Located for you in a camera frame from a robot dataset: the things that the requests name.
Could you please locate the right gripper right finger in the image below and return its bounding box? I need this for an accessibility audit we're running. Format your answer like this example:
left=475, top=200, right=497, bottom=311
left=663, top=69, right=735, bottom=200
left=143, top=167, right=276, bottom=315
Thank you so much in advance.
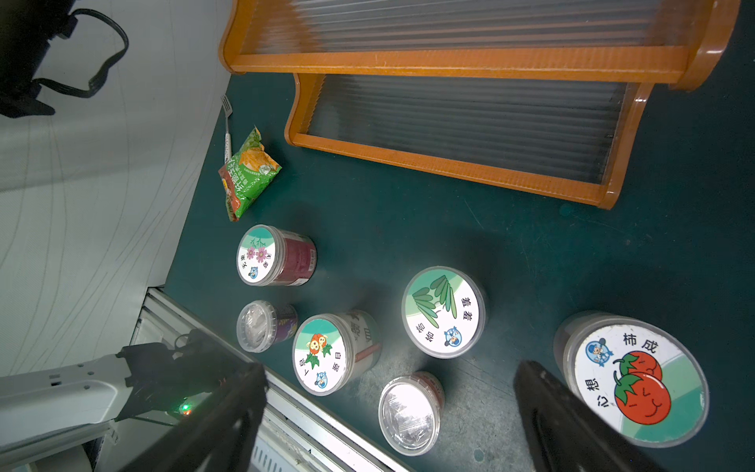
left=513, top=360, right=663, bottom=471

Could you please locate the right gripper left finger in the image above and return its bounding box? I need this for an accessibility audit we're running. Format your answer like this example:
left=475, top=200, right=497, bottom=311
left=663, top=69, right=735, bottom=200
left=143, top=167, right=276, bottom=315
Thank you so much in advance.
left=123, top=363, right=269, bottom=471

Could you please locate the small clear-lid jar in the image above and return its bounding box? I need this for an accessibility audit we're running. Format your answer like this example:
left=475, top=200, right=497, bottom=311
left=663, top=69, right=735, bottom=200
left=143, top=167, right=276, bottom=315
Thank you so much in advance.
left=236, top=300, right=298, bottom=353
left=377, top=371, right=446, bottom=456

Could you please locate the orange wooden tiered shelf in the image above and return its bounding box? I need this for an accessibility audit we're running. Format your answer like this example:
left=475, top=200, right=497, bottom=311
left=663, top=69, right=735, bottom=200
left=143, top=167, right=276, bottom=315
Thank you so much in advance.
left=219, top=1, right=740, bottom=210

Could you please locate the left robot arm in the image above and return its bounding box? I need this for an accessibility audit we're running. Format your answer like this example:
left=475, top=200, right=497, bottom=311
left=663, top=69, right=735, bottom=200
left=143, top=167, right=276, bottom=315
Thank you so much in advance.
left=1, top=330, right=241, bottom=466

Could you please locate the tomato label seed jar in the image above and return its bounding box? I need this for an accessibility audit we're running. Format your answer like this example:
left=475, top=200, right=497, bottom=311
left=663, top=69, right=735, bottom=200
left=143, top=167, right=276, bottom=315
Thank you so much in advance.
left=554, top=311, right=710, bottom=448

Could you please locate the flower label seed jar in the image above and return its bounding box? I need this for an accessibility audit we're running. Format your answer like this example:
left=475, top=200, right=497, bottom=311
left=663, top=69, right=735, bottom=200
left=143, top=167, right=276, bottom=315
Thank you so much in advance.
left=235, top=224, right=318, bottom=286

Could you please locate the orange fruit label jar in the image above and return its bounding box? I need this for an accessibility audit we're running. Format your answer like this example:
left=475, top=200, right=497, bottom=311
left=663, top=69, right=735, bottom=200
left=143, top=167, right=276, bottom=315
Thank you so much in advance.
left=292, top=310, right=383, bottom=396

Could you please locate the green leaf label jar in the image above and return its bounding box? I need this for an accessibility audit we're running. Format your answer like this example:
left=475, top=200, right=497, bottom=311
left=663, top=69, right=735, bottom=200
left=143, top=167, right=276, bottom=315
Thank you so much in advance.
left=401, top=265, right=488, bottom=359

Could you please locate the green snack packet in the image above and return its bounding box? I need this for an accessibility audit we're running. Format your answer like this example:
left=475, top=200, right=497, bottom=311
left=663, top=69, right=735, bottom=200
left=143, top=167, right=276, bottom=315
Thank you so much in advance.
left=218, top=127, right=281, bottom=221

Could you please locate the white handled fork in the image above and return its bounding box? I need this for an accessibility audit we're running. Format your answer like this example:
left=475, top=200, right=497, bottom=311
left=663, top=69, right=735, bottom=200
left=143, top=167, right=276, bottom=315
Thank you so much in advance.
left=221, top=94, right=233, bottom=163

